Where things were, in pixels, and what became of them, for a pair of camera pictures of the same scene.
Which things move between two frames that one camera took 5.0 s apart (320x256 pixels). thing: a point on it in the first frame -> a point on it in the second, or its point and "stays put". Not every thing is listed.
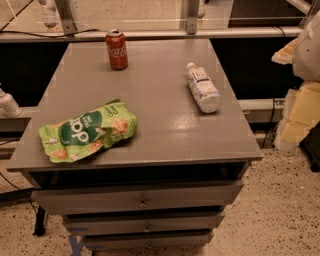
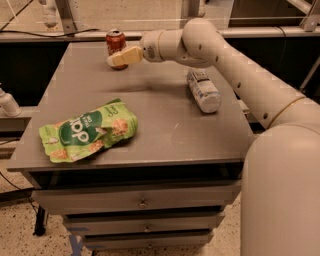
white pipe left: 8,106 stays put
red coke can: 117,50 stays put
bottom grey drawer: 148,239 stays put
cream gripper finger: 285,54 -> 129,55
